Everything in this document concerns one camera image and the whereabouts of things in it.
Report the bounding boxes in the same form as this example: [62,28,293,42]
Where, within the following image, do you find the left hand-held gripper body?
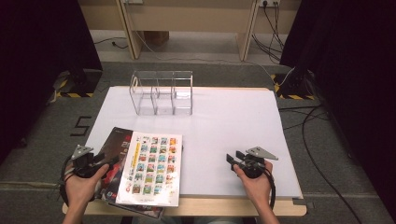
[70,144,98,179]

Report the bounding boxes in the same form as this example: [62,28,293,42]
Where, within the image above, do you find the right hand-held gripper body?
[241,146,279,179]

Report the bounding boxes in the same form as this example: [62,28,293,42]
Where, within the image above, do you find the dark book with red picture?
[92,126,134,202]

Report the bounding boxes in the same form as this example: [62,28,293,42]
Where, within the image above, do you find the white book with picture grid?
[115,131,184,208]

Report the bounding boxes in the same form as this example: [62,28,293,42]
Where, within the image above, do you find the clear acrylic file rack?
[129,70,194,117]

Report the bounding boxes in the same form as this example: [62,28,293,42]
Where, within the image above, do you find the person's right hand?
[233,161,275,208]

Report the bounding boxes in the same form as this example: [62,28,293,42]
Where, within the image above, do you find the person's left hand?
[64,163,110,208]

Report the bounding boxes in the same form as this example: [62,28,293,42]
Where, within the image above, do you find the wooden table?
[62,85,307,217]

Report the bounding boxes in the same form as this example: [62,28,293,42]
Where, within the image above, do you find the black yellow striped stand base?
[270,73,316,101]
[49,68,104,99]

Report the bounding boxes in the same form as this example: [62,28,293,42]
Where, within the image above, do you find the black curtain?
[0,0,104,164]
[279,0,396,216]

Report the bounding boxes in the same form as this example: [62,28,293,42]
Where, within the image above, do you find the beige wooden desk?
[78,0,303,63]

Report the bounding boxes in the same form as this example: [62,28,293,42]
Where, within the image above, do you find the right hand-held gripper cable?
[263,167,277,210]

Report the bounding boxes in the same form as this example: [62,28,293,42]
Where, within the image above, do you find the long black floor cable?
[301,105,363,224]

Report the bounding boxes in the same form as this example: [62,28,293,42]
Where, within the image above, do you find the grey table bracket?
[291,197,316,209]

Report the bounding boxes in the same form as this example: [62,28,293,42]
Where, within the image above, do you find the short black floor cable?
[278,105,332,132]

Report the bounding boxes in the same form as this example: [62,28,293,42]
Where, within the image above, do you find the black cable with plug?
[92,36,129,50]

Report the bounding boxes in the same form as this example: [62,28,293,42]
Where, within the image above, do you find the black cable bundle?
[251,2,286,63]

